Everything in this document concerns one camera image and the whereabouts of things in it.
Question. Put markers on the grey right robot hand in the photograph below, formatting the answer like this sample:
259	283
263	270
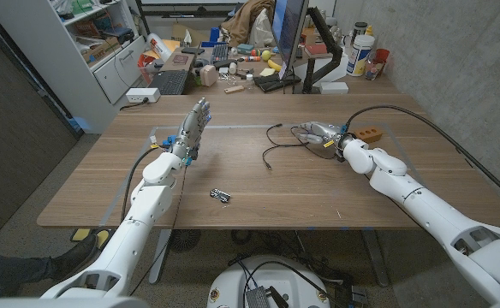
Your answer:
325	132

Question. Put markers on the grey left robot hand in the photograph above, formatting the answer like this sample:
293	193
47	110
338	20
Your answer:
191	128

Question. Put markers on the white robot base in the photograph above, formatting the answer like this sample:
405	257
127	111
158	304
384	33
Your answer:
233	286

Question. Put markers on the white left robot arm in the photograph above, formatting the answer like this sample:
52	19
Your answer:
143	209

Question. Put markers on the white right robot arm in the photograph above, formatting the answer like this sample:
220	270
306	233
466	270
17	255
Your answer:
425	201

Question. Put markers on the orange brick block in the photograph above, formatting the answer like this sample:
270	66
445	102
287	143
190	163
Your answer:
370	134

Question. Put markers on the small wooden block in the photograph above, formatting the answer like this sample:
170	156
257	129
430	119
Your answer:
234	89

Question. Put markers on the white flat box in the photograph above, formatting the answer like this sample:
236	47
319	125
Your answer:
334	87

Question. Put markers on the large black keyboard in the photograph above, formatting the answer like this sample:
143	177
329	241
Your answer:
170	82

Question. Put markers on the beige speaker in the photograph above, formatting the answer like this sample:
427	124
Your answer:
208	75

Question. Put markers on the white power strip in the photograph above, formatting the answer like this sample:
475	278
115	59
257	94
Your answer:
142	95

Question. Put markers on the small metal clip object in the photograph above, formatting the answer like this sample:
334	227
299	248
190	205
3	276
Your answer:
220	195

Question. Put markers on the paper note on monitor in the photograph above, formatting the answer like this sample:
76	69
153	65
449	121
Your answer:
282	72

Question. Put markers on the small dark keyboard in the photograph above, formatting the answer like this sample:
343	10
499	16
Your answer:
219	53

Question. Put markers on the red book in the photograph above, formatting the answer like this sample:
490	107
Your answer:
316	49

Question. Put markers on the yellow banana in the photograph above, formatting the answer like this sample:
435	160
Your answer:
274	65

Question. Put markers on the white wipes canister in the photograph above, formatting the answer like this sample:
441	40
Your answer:
360	55

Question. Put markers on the red plastic cup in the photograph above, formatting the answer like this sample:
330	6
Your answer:
382	56

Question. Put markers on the yellow ball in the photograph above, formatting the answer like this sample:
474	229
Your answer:
266	55

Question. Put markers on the computer monitor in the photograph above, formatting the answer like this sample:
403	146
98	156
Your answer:
290	30

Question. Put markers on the white plastic bag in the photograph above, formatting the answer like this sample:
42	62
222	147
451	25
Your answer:
260	30

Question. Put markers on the cardboard box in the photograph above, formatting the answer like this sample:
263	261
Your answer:
98	50

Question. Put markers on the brown jacket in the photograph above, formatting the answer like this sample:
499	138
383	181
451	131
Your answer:
248	19

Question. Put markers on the grey table leg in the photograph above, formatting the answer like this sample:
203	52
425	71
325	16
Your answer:
376	256
159	261

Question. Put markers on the white shelf cabinet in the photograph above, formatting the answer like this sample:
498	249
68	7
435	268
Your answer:
61	64

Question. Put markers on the yellow floor pad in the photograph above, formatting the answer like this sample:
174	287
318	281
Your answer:
81	234

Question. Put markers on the person's black shoe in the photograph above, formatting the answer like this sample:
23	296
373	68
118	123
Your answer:
76	256

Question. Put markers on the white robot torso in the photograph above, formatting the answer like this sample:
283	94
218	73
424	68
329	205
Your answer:
61	303

